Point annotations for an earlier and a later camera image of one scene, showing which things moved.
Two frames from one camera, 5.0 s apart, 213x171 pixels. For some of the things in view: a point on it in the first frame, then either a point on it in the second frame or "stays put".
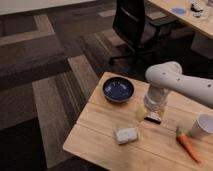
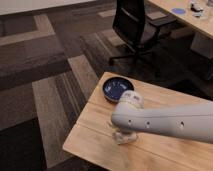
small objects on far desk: (196, 8) stays put
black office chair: (139, 30) stays put
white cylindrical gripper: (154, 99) to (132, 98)
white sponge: (126, 135) stays put
